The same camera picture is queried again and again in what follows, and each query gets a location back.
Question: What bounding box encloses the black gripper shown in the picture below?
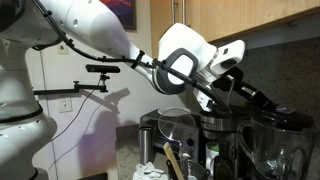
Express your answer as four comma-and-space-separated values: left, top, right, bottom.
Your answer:
213, 66, 280, 114

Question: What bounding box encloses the clear glass blender jar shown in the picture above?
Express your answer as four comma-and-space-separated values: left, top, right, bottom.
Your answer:
237, 118, 319, 180

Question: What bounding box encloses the black steel coffee maker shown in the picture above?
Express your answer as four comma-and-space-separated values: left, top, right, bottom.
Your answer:
199, 106, 251, 180

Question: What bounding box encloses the white mug green inside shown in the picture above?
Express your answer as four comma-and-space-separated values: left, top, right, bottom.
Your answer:
205, 141, 221, 171

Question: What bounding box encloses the dark olive oil bottle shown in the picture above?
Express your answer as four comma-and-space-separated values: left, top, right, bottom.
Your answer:
213, 141, 235, 180

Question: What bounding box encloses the clear round glass lid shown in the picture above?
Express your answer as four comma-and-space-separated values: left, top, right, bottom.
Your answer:
157, 106, 198, 144

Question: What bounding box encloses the wooden upper kitchen cabinet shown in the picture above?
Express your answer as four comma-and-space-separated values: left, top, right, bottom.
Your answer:
149, 0, 320, 59

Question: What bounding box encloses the perforated steel utensil holder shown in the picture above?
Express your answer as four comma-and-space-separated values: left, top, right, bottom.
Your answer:
166, 159, 212, 180

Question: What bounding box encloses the metal kitchen utensil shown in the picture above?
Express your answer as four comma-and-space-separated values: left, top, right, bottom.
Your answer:
179, 151, 194, 178

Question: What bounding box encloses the black steel toaster oven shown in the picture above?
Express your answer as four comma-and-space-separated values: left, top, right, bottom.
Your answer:
138, 108, 203, 164

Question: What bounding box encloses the stainless steel tumbler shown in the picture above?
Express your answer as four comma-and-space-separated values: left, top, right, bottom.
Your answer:
138, 126, 154, 165

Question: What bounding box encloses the white crumpled cloth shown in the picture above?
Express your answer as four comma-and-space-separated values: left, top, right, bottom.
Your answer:
132, 161, 169, 180

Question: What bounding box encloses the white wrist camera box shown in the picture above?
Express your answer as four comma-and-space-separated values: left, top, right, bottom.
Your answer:
209, 39, 246, 77

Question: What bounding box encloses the steel cabinet door handle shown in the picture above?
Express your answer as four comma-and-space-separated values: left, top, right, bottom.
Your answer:
170, 0, 178, 25
181, 0, 188, 25

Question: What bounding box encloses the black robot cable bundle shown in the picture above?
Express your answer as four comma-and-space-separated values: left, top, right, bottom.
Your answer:
31, 0, 234, 116

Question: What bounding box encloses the black bar-shaped stereo camera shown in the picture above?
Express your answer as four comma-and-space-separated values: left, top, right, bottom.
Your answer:
84, 64, 122, 75

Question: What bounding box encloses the framed colourful wall painting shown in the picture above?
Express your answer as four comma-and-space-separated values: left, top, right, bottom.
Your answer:
99, 0, 138, 31

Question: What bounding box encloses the thin black camera cable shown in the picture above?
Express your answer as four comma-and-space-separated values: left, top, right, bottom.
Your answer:
49, 74, 103, 143

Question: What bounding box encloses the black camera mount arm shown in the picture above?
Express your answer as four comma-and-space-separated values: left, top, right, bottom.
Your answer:
32, 73, 110, 96

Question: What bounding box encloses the white wall light switch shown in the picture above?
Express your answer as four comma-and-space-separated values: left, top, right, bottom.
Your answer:
57, 96, 74, 114

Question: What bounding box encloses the small white wall plate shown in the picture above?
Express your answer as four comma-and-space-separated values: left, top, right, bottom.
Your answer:
56, 43, 69, 55

